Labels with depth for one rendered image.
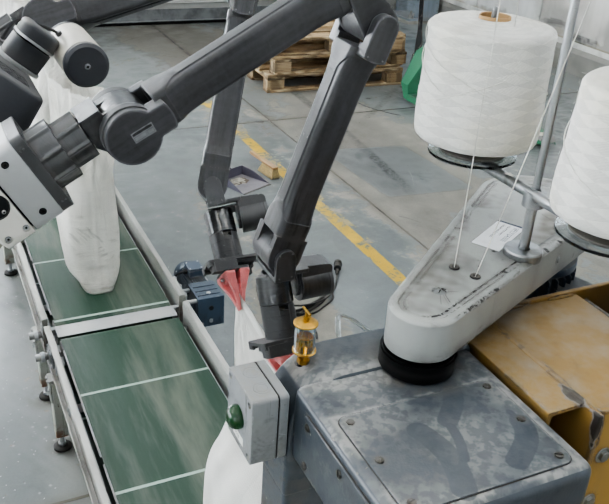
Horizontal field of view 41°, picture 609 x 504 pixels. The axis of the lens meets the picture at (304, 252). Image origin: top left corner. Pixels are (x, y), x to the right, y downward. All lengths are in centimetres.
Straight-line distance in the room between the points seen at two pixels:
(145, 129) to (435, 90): 38
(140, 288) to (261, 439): 208
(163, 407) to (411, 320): 159
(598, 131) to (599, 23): 699
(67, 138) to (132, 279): 197
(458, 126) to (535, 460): 42
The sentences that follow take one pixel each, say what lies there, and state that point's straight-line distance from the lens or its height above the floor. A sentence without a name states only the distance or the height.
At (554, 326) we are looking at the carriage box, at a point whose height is 133.
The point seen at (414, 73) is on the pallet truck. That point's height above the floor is 23.
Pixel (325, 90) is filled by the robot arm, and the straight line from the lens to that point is 123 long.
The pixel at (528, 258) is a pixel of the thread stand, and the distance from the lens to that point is 106.
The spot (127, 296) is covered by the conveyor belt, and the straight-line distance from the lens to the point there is 294.
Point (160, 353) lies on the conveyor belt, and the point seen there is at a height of 38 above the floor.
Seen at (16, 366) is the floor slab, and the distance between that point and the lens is 331.
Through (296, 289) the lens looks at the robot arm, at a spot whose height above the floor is 120.
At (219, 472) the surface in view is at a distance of 161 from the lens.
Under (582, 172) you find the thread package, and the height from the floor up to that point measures 159.
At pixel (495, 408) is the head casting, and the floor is 134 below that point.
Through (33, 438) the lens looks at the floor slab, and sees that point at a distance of 296.
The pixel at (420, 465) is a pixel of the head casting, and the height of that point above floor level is 134.
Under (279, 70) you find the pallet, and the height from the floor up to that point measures 18.
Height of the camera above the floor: 189
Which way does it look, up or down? 28 degrees down
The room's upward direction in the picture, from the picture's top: 4 degrees clockwise
